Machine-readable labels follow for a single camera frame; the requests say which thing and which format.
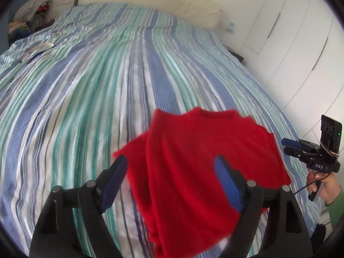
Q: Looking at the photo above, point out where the white wardrobe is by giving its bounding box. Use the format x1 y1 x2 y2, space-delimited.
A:
241 0 343 142

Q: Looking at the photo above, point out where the red knit sweater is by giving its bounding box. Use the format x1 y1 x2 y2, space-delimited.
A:
115 108 291 257

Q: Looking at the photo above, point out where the wall power outlet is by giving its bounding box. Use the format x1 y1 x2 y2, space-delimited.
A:
220 21 235 34

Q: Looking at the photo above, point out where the striped blue green bedspread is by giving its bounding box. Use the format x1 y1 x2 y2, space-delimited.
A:
0 2 323 258

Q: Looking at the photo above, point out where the green sleeve forearm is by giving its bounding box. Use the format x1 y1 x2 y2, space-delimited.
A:
325 190 344 227

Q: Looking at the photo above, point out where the person's right hand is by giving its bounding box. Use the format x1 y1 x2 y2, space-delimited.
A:
307 170 341 205

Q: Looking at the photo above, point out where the black camera box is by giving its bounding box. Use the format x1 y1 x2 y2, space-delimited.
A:
320 115 342 155

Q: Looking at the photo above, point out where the pile of clothes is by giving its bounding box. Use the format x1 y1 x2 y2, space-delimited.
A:
8 0 52 45

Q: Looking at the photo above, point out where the white object on bed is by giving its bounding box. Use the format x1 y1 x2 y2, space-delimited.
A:
20 43 55 62

